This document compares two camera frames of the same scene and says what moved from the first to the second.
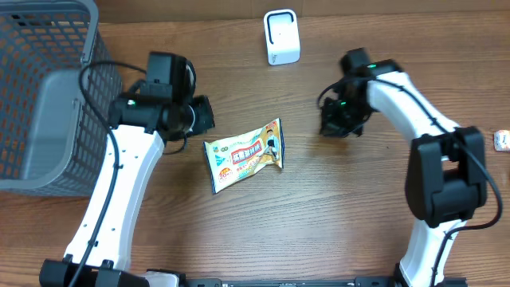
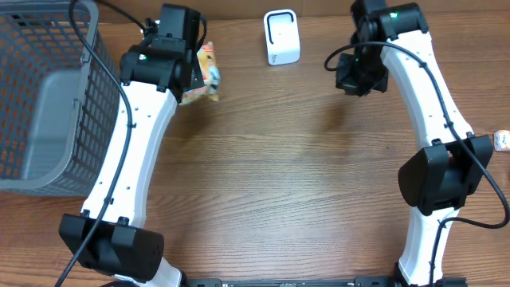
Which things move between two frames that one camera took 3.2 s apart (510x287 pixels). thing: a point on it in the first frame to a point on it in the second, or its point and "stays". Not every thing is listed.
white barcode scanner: [282, 37] stays
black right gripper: [330, 123] to [347, 79]
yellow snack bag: [232, 156] to [210, 72]
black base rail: [356, 282] stays
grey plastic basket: [51, 140] stays
